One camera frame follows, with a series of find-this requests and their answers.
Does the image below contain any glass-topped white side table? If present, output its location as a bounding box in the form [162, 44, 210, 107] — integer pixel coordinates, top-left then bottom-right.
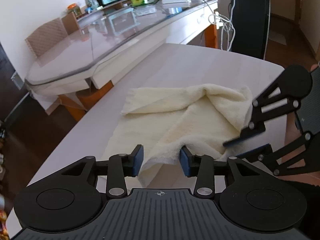
[25, 0, 219, 114]

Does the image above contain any orange-lidded jar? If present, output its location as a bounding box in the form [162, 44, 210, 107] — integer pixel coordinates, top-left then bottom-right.
[67, 3, 82, 18]

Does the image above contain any white cable bundle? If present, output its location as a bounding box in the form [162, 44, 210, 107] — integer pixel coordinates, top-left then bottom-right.
[197, 0, 236, 52]

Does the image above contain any cream terry towel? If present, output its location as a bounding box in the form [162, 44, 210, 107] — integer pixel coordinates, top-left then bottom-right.
[102, 84, 252, 187]

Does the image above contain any white power strip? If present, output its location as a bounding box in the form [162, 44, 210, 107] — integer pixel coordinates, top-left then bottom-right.
[214, 11, 223, 30]

